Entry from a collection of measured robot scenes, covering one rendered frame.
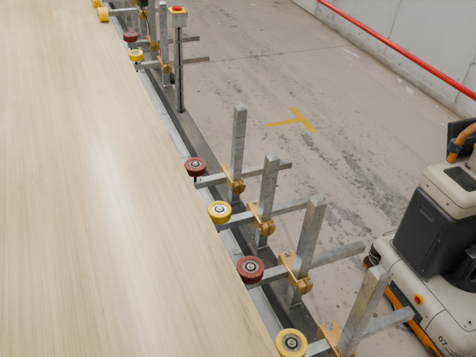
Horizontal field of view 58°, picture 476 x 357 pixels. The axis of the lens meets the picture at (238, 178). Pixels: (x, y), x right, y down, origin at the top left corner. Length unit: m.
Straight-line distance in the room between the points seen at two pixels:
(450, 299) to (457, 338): 0.18
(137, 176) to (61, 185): 0.25
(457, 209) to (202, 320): 1.17
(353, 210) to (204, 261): 1.74
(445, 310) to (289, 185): 1.29
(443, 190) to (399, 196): 1.17
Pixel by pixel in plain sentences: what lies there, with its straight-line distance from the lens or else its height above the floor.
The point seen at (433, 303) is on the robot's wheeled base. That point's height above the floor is 0.28.
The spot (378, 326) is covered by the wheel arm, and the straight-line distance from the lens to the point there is 1.32.
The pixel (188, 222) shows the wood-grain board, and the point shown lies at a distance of 1.37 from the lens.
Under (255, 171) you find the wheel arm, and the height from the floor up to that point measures 0.82.
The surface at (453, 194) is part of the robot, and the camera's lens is 1.91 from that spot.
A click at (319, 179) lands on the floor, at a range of 3.03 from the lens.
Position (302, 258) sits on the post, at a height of 0.95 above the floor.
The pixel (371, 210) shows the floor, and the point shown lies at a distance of 2.91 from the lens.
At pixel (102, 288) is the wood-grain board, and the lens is 1.24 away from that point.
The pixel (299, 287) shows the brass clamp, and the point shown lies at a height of 0.84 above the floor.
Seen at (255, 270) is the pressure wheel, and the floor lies 0.90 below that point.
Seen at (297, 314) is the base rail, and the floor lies 0.70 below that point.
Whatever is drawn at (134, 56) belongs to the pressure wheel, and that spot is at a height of 0.90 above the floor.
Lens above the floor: 1.89
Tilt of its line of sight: 40 degrees down
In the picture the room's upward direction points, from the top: 5 degrees clockwise
